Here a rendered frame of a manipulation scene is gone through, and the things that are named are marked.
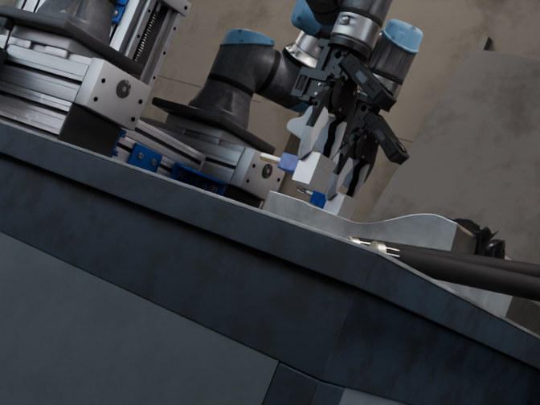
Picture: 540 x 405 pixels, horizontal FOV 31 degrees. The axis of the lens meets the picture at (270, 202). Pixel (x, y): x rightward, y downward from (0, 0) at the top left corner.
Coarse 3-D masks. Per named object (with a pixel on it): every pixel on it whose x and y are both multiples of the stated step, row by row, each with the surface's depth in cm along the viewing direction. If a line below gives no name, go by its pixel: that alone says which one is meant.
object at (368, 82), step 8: (352, 56) 157; (344, 64) 158; (352, 64) 157; (360, 64) 156; (352, 72) 156; (360, 72) 155; (368, 72) 155; (360, 80) 155; (368, 80) 154; (376, 80) 154; (368, 88) 153; (376, 88) 152; (384, 88) 153; (368, 96) 154; (376, 96) 152; (384, 96) 152; (392, 96) 154; (376, 104) 154; (384, 104) 153; (392, 104) 154
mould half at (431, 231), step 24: (288, 216) 171; (312, 216) 168; (336, 216) 165; (408, 216) 157; (432, 216) 155; (384, 240) 159; (408, 240) 156; (432, 240) 154; (456, 240) 153; (456, 288) 149; (504, 312) 144; (528, 312) 150
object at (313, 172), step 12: (264, 156) 164; (288, 156) 159; (312, 156) 156; (324, 156) 156; (288, 168) 158; (300, 168) 156; (312, 168) 155; (324, 168) 157; (300, 180) 156; (312, 180) 155; (324, 180) 158; (324, 192) 158
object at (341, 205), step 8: (304, 192) 193; (312, 192) 192; (320, 192) 189; (312, 200) 190; (320, 200) 188; (336, 200) 186; (344, 200) 185; (352, 200) 187; (328, 208) 187; (336, 208) 186; (344, 208) 186; (352, 208) 188; (344, 216) 187
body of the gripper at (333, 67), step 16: (336, 48) 161; (352, 48) 158; (320, 64) 161; (336, 64) 159; (304, 80) 161; (320, 80) 159; (336, 80) 156; (352, 80) 159; (304, 96) 159; (336, 96) 157; (352, 96) 160; (336, 112) 160
